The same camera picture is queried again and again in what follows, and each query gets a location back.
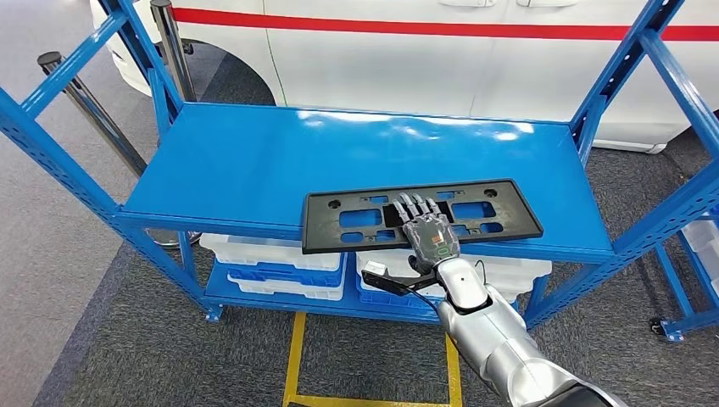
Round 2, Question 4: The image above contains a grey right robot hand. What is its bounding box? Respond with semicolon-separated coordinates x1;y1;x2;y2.
391;192;462;276

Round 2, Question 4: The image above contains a white car red stripe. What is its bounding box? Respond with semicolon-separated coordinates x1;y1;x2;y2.
89;0;719;155

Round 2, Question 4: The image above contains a black plastic plate frame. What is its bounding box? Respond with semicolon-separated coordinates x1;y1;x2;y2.
301;178;545;255

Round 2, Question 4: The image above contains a translucent white plastic bin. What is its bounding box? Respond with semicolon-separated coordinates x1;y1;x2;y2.
199;232;343;272

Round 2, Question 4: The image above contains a blue wheeled metal rack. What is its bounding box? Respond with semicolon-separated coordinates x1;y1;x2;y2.
651;202;719;343

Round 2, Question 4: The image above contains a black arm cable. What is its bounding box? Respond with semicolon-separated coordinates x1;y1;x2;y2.
405;259;491;315

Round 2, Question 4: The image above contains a black camera bracket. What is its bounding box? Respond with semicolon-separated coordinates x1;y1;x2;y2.
360;269;440;298

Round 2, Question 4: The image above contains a blue metal shelf rack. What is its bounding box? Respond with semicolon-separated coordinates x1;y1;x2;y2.
0;0;719;330

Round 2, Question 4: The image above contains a blue plastic bin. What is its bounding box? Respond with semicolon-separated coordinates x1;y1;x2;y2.
356;286;521;314
227;255;345;288

